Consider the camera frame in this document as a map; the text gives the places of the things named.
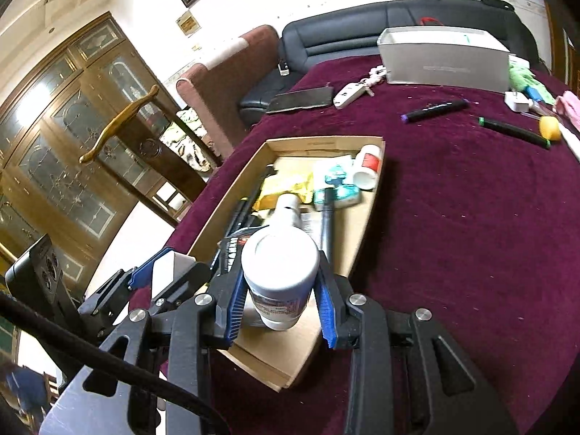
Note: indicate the pink cloth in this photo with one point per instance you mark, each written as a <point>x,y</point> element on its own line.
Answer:
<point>570,108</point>

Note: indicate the printed seat cushion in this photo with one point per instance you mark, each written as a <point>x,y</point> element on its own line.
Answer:
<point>185,140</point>

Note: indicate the grey tube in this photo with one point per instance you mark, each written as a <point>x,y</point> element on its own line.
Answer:
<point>324,229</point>

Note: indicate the cardboard box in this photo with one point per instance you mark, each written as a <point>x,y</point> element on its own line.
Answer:
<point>353,235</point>

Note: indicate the yellow jar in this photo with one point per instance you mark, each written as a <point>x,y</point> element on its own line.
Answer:
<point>549,129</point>

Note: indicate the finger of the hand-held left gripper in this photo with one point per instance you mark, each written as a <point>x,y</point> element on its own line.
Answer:
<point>185,283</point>
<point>147,268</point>

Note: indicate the white charger plug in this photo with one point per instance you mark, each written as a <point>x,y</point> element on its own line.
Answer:
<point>516,100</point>

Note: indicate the dark cloth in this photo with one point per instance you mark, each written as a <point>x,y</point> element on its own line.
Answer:
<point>498,4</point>

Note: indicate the green cloth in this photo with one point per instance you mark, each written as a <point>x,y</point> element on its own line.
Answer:
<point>528,77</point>

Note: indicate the black leather sofa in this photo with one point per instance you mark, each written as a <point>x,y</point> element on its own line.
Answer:
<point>344,31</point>

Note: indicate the teal packet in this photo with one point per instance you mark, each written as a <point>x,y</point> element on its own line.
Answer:
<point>340,183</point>

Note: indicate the wooden furniture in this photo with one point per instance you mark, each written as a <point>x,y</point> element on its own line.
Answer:
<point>566,50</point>

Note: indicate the wooden glass cabinet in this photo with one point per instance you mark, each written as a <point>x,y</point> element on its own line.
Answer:
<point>68,145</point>

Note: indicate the yellow packet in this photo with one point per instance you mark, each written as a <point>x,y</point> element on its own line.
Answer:
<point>285,188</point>

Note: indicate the wooden chair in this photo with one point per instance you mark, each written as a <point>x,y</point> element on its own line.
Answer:
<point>122,120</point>

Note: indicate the white tube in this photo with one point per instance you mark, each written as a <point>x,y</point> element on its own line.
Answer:
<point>541,111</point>

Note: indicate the green-capped black marker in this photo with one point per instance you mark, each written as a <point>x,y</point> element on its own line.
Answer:
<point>512,131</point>

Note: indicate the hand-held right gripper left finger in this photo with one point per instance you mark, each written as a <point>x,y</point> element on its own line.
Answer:
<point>234,310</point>

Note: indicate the brown armchair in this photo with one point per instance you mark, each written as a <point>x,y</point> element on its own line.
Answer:
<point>217,90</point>

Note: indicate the yellow wall plate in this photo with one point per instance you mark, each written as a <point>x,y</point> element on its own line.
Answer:
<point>188,22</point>

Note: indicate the silver box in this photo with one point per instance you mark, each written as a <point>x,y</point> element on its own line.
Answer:
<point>444,63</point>

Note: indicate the black phone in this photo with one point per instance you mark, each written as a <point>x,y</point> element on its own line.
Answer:
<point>299,99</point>

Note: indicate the red object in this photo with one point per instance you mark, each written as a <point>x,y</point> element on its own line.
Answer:
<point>430,21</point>

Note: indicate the white key fob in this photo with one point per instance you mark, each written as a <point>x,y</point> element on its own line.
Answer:
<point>346,96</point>

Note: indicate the purple-capped black marker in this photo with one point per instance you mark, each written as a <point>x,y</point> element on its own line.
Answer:
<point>435,110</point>

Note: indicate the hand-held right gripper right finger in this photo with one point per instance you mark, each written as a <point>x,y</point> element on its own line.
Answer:
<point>327,308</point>

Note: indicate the white bottle with red label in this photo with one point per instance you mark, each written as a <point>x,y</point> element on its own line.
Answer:
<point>369,165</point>

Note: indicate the white squeeze bottle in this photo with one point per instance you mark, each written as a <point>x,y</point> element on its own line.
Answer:
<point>572,142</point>

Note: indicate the blue object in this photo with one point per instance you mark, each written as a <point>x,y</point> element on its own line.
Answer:
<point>533,94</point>

